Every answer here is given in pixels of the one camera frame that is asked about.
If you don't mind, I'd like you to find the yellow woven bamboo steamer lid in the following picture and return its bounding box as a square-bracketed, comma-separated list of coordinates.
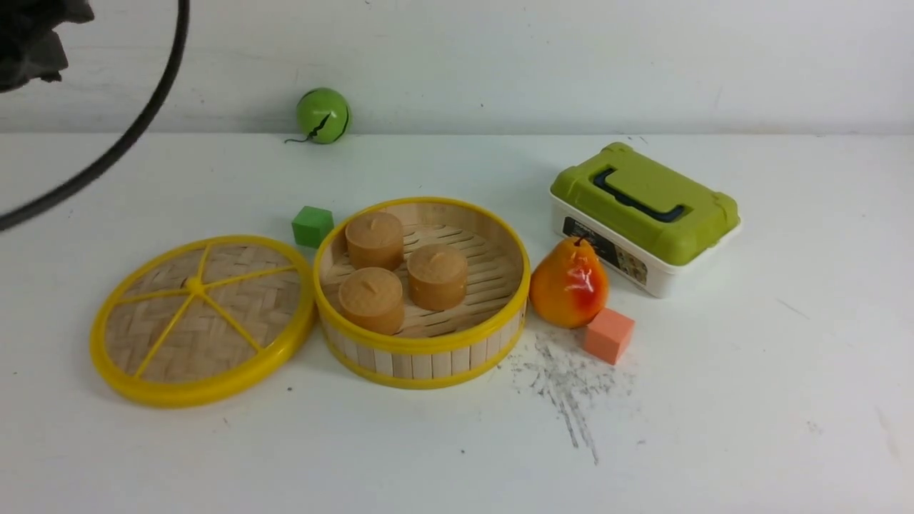
[89, 235, 317, 408]

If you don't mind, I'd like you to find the green foam cube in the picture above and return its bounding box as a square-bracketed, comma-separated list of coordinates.
[291, 206, 334, 248]

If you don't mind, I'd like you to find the yellow bamboo steamer basket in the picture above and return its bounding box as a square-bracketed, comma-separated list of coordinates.
[311, 196, 531, 388]

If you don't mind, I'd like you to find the salmon foam cube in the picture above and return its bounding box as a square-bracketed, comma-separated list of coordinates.
[582, 307, 636, 366]

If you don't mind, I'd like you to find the brown toy bun front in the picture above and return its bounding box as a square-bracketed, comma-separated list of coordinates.
[338, 267, 405, 336]

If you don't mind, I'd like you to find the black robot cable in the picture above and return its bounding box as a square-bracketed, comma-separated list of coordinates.
[0, 0, 191, 232]

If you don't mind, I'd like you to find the brown toy bun back left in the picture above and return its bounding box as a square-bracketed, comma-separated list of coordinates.
[345, 211, 404, 272]

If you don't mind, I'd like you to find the brown toy bun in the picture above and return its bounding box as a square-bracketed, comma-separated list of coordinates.
[407, 243, 469, 311]
[338, 267, 405, 336]
[345, 211, 404, 272]

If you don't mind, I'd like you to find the orange toy pear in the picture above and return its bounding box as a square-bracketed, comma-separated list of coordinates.
[530, 236, 610, 328]

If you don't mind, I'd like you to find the green lidded white storage box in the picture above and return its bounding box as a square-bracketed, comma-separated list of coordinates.
[551, 142, 742, 298]

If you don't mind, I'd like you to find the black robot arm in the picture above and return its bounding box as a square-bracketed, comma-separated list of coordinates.
[1, 1, 95, 92]

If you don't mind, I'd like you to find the brown toy bun right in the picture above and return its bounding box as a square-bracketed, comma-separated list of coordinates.
[407, 243, 469, 311]

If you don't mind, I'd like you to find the green toy ball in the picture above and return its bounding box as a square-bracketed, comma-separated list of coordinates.
[284, 87, 353, 144]

